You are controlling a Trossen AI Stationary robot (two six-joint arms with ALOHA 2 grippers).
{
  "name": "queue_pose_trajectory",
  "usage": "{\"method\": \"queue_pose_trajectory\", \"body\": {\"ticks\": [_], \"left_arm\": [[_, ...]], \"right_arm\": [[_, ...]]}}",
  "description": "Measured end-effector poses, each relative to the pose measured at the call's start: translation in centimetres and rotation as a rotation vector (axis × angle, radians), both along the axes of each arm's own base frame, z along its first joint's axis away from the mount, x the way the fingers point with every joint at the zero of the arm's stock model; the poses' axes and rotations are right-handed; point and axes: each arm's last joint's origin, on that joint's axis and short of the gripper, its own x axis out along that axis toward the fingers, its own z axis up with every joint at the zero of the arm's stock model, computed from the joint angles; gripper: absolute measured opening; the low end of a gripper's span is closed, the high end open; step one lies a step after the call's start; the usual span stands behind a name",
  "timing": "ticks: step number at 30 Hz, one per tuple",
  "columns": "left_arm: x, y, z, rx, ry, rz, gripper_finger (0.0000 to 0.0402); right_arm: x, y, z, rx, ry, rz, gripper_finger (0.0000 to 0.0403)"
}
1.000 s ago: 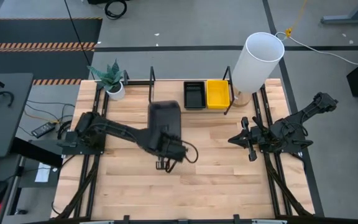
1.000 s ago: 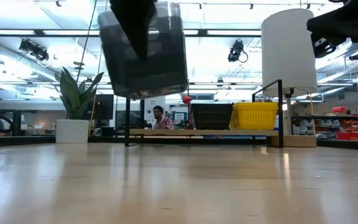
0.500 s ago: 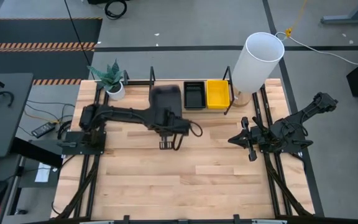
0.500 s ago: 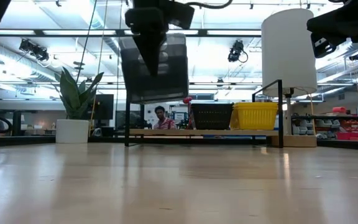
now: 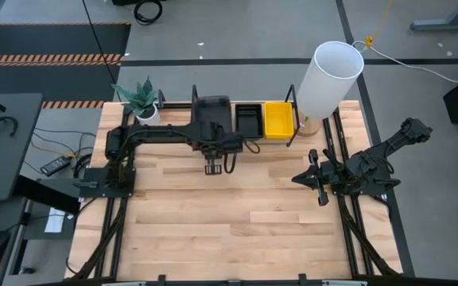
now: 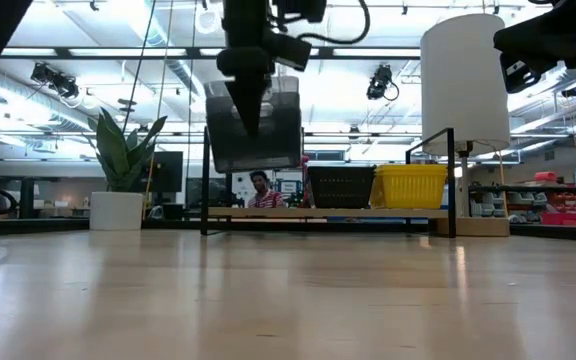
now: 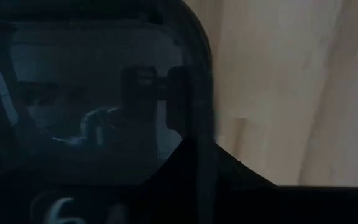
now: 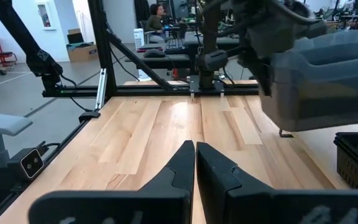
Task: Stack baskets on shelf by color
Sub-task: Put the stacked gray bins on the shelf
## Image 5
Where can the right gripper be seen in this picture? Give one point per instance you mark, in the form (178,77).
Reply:
(324,178)

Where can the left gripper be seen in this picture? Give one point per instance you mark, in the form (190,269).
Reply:
(229,145)

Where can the grey translucent plastic bin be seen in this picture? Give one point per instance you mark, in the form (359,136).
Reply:
(213,107)

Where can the black slotted plastic basket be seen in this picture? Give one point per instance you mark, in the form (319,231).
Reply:
(249,125)

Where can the yellow plastic basket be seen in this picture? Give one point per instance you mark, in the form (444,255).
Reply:
(278,121)

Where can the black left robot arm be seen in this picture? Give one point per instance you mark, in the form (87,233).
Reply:
(157,133)

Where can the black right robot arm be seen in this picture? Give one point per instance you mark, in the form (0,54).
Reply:
(372,163)

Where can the green plant white pot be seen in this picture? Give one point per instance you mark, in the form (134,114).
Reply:
(148,117)

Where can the white shade lamp wooden base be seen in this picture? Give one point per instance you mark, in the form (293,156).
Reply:
(328,79)

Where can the black power adapter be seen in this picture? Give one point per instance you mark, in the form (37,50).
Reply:
(56,165)

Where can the black hazard striped floor mat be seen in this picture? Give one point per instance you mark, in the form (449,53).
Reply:
(54,39)

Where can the white paper sheet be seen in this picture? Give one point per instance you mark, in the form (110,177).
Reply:
(55,220)

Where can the dark grey desk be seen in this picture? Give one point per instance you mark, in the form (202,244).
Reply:
(6,167)

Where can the black metal rack frame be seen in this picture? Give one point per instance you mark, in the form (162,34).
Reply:
(193,90)

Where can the black aluminium table frame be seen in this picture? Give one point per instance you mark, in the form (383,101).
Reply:
(114,258)

